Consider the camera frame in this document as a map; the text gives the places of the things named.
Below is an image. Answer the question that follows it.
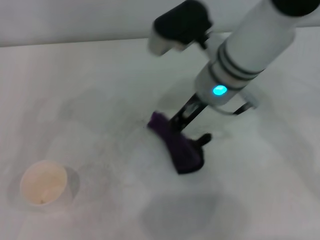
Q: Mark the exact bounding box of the purple rag with black loop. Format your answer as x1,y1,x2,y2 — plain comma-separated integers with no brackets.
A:
146,111,213,176

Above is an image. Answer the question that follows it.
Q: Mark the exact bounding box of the white paper cup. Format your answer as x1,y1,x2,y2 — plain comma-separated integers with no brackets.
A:
19,159,69,207

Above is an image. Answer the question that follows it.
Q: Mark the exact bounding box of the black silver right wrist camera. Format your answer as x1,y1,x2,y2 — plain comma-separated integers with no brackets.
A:
147,0,214,56

